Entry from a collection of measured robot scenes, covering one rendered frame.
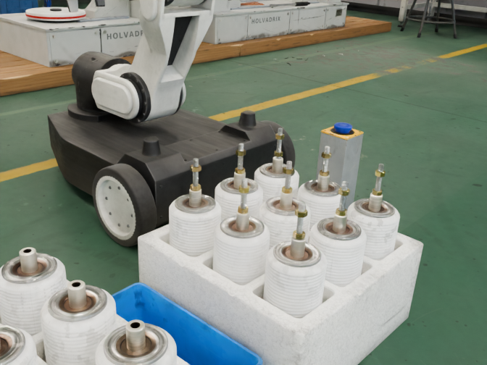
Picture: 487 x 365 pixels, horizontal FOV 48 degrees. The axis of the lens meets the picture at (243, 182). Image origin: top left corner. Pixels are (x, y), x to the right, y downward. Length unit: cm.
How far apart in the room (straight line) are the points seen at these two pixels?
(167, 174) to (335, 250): 53
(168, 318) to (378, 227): 41
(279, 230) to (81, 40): 213
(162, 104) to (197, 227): 64
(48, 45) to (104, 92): 129
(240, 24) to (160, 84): 225
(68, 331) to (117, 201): 65
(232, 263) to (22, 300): 33
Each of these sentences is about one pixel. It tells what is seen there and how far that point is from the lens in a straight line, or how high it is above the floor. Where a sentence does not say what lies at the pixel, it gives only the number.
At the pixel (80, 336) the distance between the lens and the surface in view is 74.
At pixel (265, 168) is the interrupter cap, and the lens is 116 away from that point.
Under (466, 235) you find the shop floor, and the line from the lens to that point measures 159.
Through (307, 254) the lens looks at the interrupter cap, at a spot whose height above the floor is 25.
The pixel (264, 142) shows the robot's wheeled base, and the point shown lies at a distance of 154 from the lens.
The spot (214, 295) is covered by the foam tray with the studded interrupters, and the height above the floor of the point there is 16.
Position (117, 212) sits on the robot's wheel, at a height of 8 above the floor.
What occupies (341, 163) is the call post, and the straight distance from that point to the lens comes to 123.
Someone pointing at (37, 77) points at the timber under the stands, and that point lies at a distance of 277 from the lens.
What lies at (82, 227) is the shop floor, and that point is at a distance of 147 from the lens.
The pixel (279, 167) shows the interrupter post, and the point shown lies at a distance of 115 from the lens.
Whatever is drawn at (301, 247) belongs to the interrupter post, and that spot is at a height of 27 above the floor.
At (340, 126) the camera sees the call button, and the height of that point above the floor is 33.
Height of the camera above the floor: 70
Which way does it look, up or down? 24 degrees down
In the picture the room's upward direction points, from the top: 3 degrees clockwise
